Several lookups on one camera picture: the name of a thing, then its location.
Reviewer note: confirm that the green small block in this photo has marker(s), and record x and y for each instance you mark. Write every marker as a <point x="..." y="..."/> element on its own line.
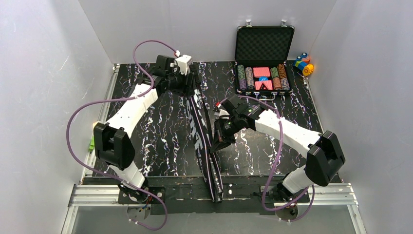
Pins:
<point x="91" y="145"/>

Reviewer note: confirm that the poker chip row right inner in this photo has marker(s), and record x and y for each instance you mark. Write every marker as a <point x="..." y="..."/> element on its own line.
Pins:
<point x="276" y="82"/>

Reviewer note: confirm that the pink playing card deck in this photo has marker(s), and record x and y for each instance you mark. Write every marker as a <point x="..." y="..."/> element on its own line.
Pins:
<point x="261" y="72"/>
<point x="263" y="85"/>

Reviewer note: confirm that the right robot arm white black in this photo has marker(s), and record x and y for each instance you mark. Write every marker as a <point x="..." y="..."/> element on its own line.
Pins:
<point x="322" y="151"/>

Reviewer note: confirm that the black poker chip case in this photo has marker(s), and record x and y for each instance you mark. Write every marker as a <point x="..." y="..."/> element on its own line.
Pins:
<point x="263" y="46"/>

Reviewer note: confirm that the black racket bag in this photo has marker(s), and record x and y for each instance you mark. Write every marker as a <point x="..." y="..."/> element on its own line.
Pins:
<point x="201" y="134"/>

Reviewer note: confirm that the pink playing card deck lower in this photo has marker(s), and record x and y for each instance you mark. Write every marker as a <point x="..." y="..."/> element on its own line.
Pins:
<point x="263" y="85"/>

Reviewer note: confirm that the pink playing card deck upper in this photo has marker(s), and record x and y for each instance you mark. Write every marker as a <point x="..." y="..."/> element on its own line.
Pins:
<point x="261" y="72"/>

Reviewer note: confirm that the poker chip row far left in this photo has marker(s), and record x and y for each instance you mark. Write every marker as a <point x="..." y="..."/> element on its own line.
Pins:
<point x="241" y="77"/>

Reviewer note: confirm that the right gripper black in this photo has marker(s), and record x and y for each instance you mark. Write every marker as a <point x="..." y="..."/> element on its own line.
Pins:
<point x="222" y="129"/>

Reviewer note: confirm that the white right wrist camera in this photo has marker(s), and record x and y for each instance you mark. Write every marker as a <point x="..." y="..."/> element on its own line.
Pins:
<point x="220" y="112"/>

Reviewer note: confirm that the poker chip row far right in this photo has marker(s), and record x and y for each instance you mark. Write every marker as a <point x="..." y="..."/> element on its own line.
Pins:
<point x="283" y="77"/>

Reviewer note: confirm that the poker chip row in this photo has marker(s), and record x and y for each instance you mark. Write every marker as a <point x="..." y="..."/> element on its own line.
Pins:
<point x="241" y="77"/>
<point x="276" y="82"/>
<point x="283" y="77"/>
<point x="249" y="78"/>

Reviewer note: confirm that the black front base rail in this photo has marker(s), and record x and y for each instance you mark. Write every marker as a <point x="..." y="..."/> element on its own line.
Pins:
<point x="190" y="194"/>

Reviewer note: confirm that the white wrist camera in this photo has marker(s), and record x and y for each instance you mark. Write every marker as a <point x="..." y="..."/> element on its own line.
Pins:
<point x="220" y="112"/>
<point x="184" y="62"/>

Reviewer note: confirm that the colourful toy block train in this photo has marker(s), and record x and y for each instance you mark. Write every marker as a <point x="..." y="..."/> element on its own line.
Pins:
<point x="302" y="62"/>

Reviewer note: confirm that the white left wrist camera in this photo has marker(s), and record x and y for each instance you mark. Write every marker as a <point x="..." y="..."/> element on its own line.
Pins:
<point x="184" y="62"/>

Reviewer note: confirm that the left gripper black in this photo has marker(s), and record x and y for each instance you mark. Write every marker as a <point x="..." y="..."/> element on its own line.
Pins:
<point x="188" y="83"/>

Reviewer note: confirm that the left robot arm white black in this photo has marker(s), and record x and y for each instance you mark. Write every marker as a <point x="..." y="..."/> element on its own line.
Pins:
<point x="112" y="139"/>

